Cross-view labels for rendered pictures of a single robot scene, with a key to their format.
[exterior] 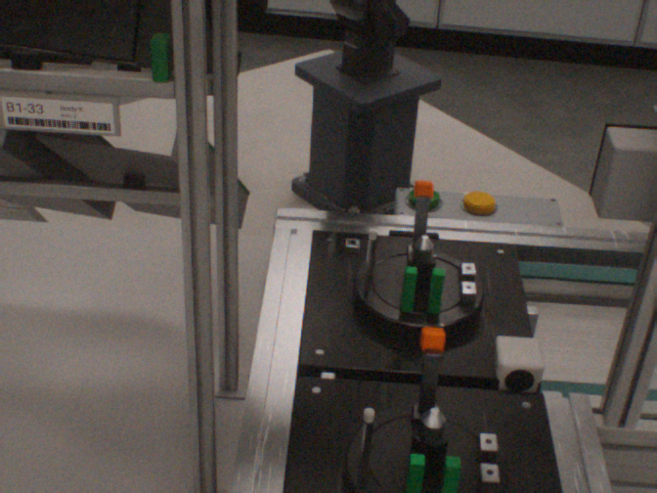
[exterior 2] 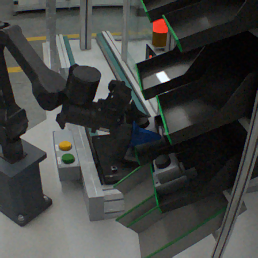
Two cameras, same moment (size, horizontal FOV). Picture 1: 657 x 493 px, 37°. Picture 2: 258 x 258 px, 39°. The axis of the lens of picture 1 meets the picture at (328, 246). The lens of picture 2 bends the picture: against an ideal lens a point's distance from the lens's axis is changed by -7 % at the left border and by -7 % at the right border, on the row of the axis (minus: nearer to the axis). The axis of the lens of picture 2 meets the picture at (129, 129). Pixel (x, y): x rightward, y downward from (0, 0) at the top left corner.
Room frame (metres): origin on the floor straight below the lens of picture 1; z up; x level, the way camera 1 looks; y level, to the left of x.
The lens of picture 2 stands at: (1.15, 0.85, 1.71)
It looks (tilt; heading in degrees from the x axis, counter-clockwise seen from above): 33 degrees down; 253
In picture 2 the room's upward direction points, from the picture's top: 3 degrees clockwise
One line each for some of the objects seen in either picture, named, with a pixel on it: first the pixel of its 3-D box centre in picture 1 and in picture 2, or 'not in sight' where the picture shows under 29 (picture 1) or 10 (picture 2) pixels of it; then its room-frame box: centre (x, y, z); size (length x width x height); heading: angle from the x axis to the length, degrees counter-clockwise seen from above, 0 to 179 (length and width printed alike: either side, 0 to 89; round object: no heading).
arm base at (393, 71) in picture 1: (368, 50); (11, 146); (1.22, -0.04, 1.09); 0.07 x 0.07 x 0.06; 40
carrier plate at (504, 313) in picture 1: (416, 305); (135, 155); (0.83, -0.10, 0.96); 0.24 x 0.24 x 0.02; 89
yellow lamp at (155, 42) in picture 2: not in sight; (159, 37); (0.71, -0.29, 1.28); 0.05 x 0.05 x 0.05
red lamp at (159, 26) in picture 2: not in sight; (160, 23); (0.71, -0.29, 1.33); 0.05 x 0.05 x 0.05
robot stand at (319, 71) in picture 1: (363, 136); (17, 181); (1.22, -0.04, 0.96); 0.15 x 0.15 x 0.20; 40
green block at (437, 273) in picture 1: (436, 291); not in sight; (0.79, -0.11, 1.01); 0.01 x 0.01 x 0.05; 89
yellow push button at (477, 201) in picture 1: (478, 204); (65, 146); (1.05, -0.19, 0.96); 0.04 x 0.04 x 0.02
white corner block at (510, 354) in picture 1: (516, 365); not in sight; (0.74, -0.20, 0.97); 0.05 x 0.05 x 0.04; 89
